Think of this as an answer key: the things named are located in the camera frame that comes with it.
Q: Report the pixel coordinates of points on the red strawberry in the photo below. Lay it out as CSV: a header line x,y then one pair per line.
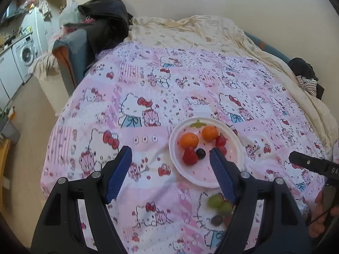
x,y
190,157

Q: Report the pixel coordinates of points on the grey orange cushion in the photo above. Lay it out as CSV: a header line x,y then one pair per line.
x,y
71,53

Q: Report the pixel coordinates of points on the dark purple grape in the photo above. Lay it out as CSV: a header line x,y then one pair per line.
x,y
200,153
217,220

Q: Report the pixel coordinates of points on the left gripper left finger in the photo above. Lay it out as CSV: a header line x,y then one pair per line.
x,y
59,226

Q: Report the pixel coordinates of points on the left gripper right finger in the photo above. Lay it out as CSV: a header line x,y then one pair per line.
x,y
282,228

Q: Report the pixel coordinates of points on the black jacket pile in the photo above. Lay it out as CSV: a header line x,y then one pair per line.
x,y
109,24

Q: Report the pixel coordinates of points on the green grape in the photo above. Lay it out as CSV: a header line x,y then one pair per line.
x,y
215,201
226,209

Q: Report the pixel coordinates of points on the right hand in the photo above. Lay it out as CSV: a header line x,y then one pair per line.
x,y
317,226

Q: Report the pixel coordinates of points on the pink strawberry plate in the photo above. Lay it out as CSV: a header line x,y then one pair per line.
x,y
201,174

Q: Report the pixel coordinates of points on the small orange mandarin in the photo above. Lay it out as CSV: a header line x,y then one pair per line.
x,y
189,139

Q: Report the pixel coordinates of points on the striped black clothes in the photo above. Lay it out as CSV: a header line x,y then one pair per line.
x,y
306,78

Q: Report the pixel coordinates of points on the white washing machine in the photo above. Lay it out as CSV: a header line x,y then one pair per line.
x,y
24,53

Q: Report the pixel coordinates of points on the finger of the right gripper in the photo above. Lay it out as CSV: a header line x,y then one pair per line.
x,y
320,166

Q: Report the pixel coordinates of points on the white plastic bag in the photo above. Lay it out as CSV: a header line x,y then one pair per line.
x,y
70,14

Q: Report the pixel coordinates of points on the pink Hello Kitty blanket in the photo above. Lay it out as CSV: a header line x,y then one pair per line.
x,y
171,106

